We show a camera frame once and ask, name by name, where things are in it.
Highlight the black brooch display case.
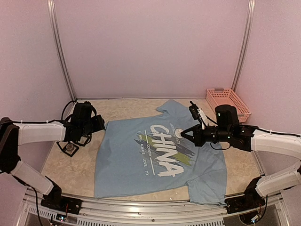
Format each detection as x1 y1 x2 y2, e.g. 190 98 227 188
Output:
56 135 92 157

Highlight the silver round brooch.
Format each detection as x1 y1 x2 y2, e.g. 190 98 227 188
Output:
65 143 74 152

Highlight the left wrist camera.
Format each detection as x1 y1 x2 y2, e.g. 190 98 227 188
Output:
71 101 96 124

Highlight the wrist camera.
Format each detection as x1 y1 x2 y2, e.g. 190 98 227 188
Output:
71 101 96 124
189 101 209 129

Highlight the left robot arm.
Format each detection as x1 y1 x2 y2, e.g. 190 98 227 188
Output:
0 101 105 210

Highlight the left aluminium corner post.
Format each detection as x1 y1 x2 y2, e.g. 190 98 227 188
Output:
47 0 77 101

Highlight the light blue printed t-shirt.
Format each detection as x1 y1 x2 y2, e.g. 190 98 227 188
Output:
94 100 227 206

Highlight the aluminium corner post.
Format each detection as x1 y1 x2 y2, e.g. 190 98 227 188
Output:
47 0 77 101
231 0 256 92

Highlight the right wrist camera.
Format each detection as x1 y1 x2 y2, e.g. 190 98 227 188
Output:
189 101 209 129

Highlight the aluminium front rail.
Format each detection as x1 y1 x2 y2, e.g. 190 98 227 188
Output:
16 188 292 226

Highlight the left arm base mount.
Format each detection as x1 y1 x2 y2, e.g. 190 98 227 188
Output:
41 196 82 215

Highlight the pink plastic basket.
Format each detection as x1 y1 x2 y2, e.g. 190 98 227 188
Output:
206 88 251 123

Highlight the right aluminium corner post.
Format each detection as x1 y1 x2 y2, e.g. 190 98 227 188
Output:
231 0 256 92

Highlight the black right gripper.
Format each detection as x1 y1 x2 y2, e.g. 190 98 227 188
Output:
181 122 231 146

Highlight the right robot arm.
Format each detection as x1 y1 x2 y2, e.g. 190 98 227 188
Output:
181 103 301 209

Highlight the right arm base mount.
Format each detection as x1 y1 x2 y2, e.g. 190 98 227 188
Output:
225 196 266 214

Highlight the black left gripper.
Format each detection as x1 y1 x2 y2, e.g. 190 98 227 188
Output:
80 115 105 137

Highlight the orange round brooch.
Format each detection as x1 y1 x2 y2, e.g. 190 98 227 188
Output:
174 128 183 138

